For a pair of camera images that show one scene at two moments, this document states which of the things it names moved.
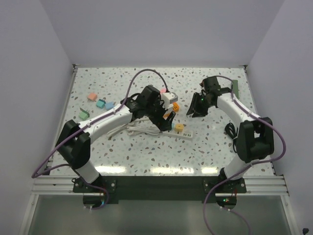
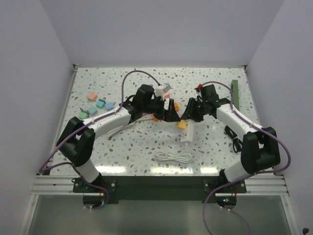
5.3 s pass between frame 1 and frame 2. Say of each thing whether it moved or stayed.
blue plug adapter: stayed
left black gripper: moved
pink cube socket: moved
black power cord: stayed
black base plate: stayed
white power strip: moved
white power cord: moved
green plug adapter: stayed
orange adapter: stayed
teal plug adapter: stayed
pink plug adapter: stayed
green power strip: stayed
